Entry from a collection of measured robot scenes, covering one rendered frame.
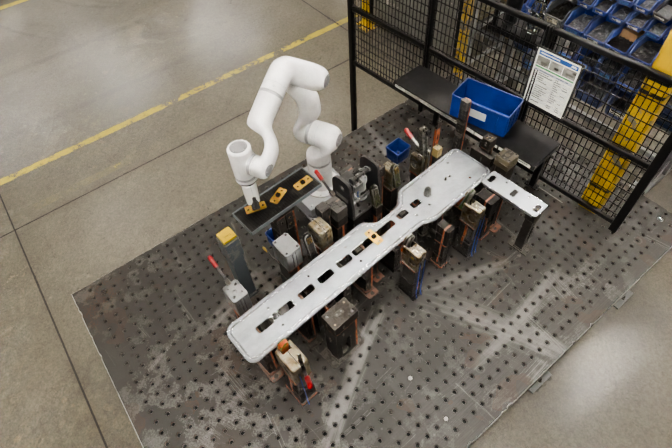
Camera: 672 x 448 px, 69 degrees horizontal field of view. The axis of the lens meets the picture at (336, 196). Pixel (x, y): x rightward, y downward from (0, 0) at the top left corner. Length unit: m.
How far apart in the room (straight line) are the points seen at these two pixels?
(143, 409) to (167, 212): 1.76
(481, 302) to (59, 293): 2.60
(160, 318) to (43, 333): 1.24
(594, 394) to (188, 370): 2.08
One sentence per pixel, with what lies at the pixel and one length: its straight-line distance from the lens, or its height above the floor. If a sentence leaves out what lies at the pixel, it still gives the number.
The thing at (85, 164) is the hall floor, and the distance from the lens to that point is 4.34.
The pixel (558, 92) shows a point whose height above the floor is 1.28.
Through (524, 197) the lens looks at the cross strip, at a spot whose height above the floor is 1.00.
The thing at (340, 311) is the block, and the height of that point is 1.03.
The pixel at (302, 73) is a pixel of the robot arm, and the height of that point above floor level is 1.62.
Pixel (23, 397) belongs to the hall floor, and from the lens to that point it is 3.42.
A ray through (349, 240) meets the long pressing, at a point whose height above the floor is 1.00.
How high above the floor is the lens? 2.73
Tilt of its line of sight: 51 degrees down
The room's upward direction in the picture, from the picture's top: 4 degrees counter-clockwise
